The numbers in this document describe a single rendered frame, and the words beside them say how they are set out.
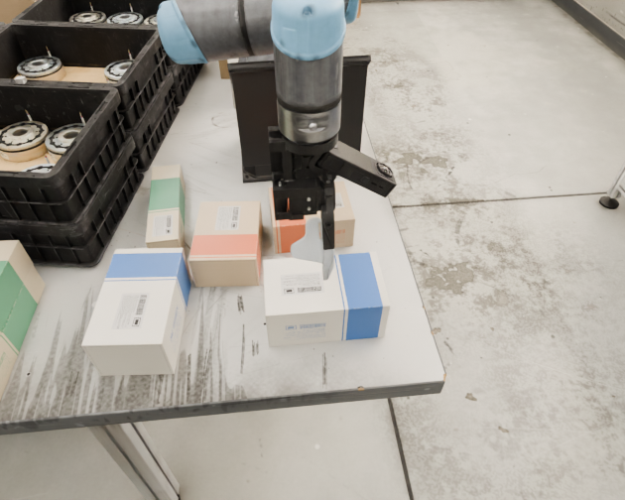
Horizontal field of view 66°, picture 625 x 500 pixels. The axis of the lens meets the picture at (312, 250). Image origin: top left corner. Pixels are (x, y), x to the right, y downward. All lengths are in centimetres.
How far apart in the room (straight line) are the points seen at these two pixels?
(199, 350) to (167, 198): 35
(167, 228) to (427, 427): 99
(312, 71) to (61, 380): 63
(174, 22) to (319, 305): 45
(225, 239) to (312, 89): 44
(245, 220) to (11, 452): 108
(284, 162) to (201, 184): 57
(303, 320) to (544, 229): 161
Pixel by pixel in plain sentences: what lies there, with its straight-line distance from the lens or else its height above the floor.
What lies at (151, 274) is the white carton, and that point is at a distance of 86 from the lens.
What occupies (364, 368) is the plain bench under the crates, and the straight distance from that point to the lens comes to 82.
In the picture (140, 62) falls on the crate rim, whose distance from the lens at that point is 119.
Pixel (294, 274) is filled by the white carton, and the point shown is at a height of 79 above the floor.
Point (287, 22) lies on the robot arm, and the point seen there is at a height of 122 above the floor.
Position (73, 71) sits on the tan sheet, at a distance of 145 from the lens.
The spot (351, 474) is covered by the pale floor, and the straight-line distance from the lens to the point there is 149.
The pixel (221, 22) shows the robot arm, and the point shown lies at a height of 118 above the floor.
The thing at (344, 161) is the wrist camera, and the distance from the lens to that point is 61.
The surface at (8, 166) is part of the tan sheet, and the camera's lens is 114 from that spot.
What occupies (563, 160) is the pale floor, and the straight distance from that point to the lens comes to 270.
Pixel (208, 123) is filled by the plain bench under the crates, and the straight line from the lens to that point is 137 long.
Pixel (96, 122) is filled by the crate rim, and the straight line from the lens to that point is 100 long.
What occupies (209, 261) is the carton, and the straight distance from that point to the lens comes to 88.
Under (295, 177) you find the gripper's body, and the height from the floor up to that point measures 102.
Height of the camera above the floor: 141
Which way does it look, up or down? 46 degrees down
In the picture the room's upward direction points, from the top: straight up
